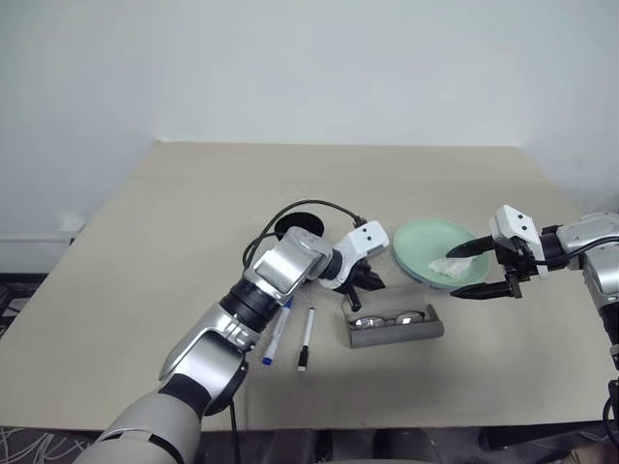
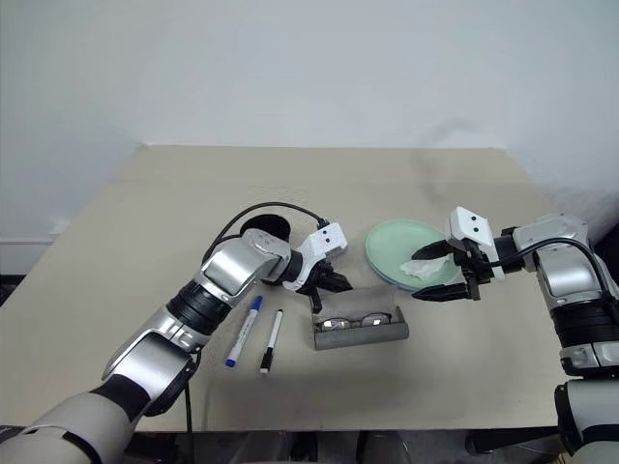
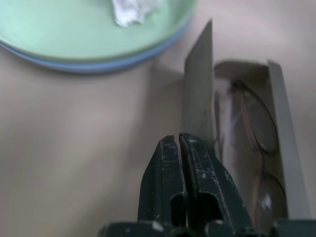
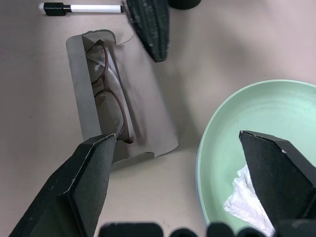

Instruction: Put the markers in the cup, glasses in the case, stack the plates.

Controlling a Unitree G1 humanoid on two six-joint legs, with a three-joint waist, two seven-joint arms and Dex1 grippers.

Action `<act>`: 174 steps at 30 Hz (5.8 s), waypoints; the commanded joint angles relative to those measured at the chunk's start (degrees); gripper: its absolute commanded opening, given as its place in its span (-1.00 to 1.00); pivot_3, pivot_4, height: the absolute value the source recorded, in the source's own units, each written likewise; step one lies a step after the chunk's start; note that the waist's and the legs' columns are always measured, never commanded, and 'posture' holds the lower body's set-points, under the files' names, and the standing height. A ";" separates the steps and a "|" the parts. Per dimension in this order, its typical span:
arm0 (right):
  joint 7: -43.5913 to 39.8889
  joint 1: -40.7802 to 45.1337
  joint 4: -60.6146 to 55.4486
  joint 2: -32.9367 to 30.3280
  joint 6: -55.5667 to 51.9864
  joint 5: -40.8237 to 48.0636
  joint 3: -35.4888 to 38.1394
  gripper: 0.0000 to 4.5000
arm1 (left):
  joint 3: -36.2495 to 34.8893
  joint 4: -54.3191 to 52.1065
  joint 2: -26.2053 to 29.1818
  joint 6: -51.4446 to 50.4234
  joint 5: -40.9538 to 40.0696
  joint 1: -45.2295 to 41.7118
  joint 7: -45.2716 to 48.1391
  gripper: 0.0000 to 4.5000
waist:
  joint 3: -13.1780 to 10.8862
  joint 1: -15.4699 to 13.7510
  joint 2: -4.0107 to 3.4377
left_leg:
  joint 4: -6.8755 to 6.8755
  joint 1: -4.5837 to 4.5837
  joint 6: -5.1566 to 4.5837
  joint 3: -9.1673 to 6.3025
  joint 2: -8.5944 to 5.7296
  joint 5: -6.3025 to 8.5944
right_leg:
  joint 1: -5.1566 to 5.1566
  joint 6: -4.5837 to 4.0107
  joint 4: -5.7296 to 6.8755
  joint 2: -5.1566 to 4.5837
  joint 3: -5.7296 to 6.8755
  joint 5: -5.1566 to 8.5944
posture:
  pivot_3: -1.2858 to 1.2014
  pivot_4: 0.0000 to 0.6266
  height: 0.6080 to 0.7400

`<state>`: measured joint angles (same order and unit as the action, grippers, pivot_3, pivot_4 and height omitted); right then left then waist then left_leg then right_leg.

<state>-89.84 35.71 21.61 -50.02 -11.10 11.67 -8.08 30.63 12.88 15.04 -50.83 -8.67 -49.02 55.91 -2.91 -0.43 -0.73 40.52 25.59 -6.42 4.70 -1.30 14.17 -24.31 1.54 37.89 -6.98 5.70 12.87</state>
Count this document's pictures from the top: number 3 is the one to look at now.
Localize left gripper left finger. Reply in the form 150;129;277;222
137;134;188;229

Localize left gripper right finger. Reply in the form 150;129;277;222
179;132;254;229

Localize round dark-framed glasses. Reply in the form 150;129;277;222
213;80;288;233

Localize grey glasses case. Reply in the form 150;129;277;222
181;18;313;237

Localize white tissue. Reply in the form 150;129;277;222
108;0;163;27

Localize light green plate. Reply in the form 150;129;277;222
0;0;198;61

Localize light blue plate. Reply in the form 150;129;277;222
0;17;196;75

